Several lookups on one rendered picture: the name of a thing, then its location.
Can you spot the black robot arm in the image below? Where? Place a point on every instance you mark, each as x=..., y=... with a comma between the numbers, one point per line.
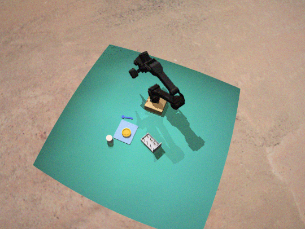
x=155, y=92

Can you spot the light blue mat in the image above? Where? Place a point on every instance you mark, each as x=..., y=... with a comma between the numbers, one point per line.
x=123, y=125

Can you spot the white dish rack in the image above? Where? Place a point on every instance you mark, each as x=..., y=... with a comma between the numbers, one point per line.
x=151, y=143

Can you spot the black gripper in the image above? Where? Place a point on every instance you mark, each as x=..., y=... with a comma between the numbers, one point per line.
x=134, y=73

